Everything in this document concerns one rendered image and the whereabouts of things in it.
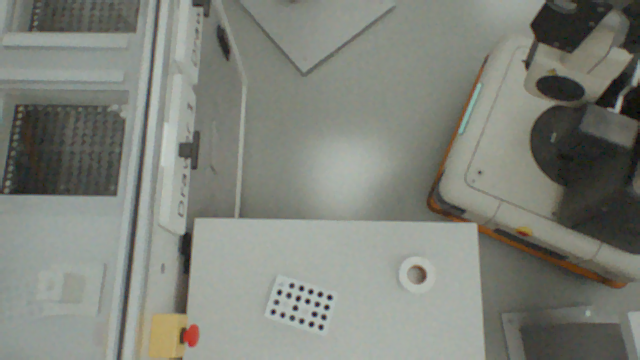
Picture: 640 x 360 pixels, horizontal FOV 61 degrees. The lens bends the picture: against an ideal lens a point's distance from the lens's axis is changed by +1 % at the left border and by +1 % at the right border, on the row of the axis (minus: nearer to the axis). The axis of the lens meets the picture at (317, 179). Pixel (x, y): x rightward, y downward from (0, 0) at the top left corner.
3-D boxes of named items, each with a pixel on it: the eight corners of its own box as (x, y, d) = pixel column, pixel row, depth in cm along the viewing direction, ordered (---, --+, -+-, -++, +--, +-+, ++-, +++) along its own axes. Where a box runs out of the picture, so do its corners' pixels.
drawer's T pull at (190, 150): (200, 132, 101) (199, 129, 100) (197, 170, 99) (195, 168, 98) (181, 132, 101) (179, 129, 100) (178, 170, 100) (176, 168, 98)
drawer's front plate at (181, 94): (196, 96, 112) (182, 72, 101) (184, 235, 105) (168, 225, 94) (187, 96, 112) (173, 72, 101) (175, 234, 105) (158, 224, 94)
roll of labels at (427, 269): (431, 259, 108) (435, 257, 104) (432, 295, 106) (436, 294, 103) (396, 257, 108) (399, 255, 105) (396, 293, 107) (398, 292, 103)
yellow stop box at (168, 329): (192, 314, 99) (181, 313, 92) (188, 356, 97) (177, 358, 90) (164, 314, 99) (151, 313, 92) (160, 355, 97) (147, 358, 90)
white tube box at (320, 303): (338, 293, 107) (338, 292, 103) (326, 336, 105) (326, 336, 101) (279, 275, 108) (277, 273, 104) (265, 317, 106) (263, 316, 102)
